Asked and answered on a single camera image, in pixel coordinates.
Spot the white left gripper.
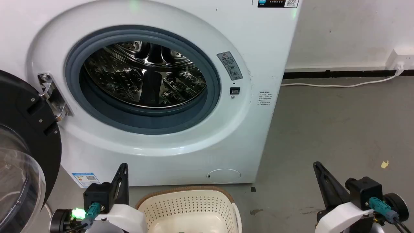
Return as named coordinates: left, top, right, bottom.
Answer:
left=87, top=163, right=148, bottom=233

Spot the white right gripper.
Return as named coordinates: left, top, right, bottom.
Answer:
left=313, top=161, right=376, bottom=233

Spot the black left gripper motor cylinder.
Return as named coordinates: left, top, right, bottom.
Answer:
left=49, top=208, right=75, bottom=233

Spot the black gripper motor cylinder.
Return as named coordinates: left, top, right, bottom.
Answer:
left=384, top=193, right=410, bottom=224
left=49, top=208, right=75, bottom=233

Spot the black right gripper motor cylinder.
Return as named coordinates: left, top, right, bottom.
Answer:
left=384, top=193, right=410, bottom=224

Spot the white front-load washing machine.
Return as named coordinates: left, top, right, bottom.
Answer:
left=0, top=0, right=303, bottom=189

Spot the blue energy label sticker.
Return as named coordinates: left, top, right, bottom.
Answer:
left=72, top=172, right=101, bottom=188

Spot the grey rubber door gasket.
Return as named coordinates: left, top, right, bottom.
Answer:
left=64, top=25, right=222, bottom=135

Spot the cream perforated laundry basket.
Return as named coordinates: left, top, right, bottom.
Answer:
left=135, top=186, right=243, bottom=233

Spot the round white filter cover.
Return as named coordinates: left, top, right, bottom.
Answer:
left=207, top=169, right=242, bottom=184

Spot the stainless steel washer drum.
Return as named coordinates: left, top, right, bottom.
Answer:
left=83, top=41, right=207, bottom=109

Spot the small printed text sticker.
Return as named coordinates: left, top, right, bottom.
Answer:
left=257, top=91, right=273, bottom=107

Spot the black round glass washer door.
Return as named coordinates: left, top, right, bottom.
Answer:
left=0, top=70, right=62, bottom=233

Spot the chrome washer door hinge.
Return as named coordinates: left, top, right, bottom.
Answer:
left=38, top=73, right=73, bottom=122

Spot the grey warning sticker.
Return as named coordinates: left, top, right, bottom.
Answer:
left=216, top=51, right=243, bottom=81

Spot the black QR code label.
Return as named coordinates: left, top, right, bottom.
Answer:
left=257, top=0, right=300, bottom=8

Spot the teal left camera cable plug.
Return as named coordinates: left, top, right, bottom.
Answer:
left=83, top=202, right=101, bottom=227

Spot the teal camera cable plug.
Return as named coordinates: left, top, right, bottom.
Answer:
left=369, top=196, right=400, bottom=224
left=83, top=202, right=101, bottom=227

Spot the teal right camera cable plug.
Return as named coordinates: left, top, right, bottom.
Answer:
left=369, top=196, right=400, bottom=224

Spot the white power cable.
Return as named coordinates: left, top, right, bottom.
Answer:
left=281, top=61, right=405, bottom=88

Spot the black wall baseboard strip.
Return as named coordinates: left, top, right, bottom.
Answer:
left=283, top=69, right=414, bottom=80

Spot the white wall socket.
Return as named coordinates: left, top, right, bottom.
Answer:
left=386, top=49, right=414, bottom=72

